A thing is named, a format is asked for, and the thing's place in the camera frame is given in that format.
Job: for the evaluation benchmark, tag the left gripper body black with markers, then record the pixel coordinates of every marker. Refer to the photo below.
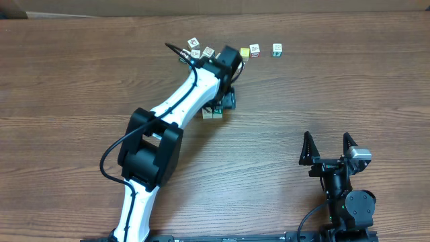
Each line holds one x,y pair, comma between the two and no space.
227,97

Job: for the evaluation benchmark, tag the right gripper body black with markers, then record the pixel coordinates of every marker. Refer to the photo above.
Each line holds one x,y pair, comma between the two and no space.
324,167

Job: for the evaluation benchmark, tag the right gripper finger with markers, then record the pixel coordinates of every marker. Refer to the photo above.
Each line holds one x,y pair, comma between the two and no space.
309,153
349,145

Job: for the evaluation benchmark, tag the white block green side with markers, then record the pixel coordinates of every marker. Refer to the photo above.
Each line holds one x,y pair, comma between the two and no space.
217,113

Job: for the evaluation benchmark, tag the white block butterfly picture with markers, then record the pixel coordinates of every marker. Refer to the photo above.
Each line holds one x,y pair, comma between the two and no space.
207,113

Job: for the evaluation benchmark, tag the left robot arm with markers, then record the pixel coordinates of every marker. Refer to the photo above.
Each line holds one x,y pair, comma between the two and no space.
151,146

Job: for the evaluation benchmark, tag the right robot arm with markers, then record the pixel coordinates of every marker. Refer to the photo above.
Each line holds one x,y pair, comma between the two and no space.
350,211

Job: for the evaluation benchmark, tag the white block red side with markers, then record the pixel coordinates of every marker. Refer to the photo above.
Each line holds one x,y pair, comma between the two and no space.
239,68

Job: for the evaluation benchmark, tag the yellow block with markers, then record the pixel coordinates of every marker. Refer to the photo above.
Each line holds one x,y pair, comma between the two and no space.
245,54

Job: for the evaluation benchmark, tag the white block green grid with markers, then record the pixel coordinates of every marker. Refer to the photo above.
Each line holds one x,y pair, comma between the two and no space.
208,52

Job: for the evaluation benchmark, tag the white block red bottom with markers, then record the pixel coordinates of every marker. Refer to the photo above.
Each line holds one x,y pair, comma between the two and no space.
254,50

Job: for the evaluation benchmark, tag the white block behind blue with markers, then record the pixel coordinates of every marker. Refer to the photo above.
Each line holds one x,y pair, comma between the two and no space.
195,53

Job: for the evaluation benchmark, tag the block with red picture top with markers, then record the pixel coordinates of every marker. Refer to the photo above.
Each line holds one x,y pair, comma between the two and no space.
193,44

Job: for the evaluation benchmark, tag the white block teal far right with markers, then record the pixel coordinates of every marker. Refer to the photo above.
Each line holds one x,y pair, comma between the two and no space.
276,50

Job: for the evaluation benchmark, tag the block red circle green side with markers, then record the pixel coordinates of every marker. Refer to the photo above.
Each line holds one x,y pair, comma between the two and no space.
184,55

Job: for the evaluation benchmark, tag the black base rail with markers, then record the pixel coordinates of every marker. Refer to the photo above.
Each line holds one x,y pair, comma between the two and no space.
286,237

